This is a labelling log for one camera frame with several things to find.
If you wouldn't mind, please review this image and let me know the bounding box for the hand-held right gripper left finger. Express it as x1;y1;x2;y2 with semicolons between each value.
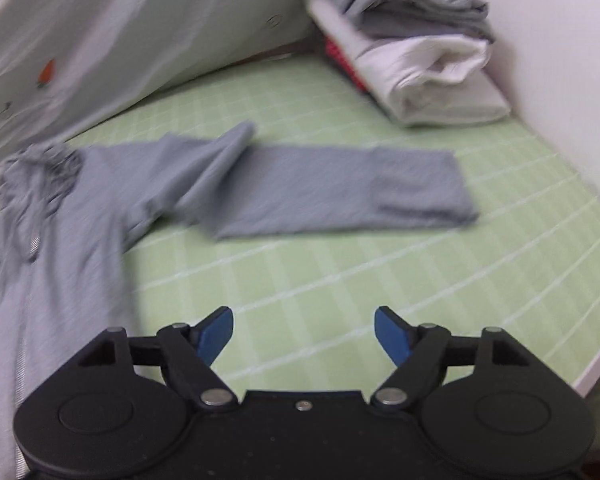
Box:
77;306;239;412

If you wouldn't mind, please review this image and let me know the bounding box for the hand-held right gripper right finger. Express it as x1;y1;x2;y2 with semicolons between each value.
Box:
371;305;529;412

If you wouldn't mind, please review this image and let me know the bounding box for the grey long-sleeved garment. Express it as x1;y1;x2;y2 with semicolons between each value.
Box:
0;121;480;480

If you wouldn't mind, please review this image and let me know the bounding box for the green checked bed sheet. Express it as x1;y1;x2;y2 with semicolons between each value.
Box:
0;52;600;403

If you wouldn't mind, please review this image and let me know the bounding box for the red patterned folded garment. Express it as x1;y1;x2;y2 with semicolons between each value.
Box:
324;35;377;107

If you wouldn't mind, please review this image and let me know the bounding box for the white blanket with carrot print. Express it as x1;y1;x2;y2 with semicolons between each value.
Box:
0;0;327;181

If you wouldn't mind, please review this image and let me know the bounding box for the grey folded garment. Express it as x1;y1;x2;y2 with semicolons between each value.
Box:
300;0;496;45

